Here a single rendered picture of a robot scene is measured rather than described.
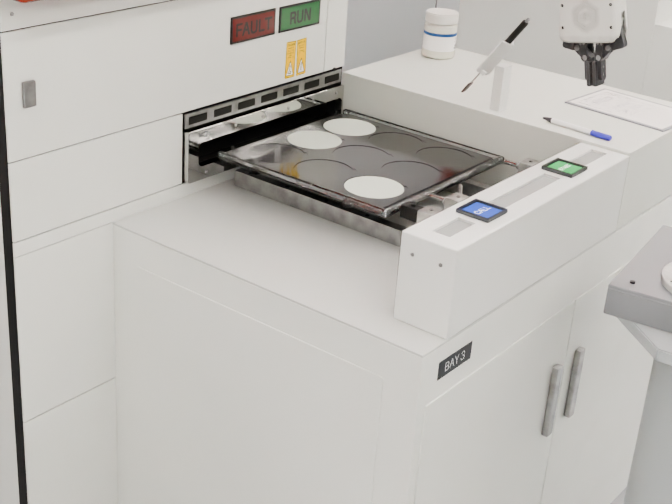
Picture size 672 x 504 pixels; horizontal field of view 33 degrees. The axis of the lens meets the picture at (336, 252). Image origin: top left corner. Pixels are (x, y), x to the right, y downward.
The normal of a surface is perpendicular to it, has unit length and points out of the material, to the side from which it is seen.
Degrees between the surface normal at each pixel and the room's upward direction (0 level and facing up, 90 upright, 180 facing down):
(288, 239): 0
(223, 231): 0
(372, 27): 90
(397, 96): 90
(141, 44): 90
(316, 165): 0
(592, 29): 90
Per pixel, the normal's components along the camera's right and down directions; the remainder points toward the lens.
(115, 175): 0.79, 0.31
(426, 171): 0.07, -0.91
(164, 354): -0.61, 0.29
